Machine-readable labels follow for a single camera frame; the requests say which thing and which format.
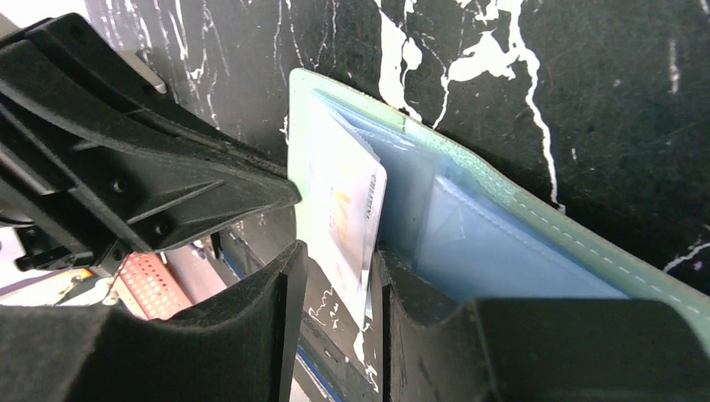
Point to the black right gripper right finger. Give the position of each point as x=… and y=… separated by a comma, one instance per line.
x=492, y=349

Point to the mint green card holder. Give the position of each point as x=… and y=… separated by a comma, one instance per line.
x=466, y=228

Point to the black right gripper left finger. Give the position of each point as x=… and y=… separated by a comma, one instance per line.
x=238, y=345

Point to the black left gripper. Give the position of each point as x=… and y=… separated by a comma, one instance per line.
x=92, y=154

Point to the white VIP credit card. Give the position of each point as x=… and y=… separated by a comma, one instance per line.
x=346, y=185

